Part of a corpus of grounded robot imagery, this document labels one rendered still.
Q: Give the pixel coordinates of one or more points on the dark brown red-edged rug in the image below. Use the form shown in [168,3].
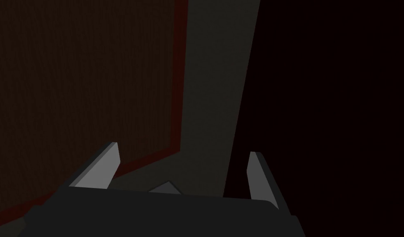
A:
[83,98]

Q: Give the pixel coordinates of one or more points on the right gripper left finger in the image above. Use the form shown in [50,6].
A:
[99,171]

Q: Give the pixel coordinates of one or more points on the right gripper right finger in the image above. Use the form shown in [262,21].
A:
[259,181]

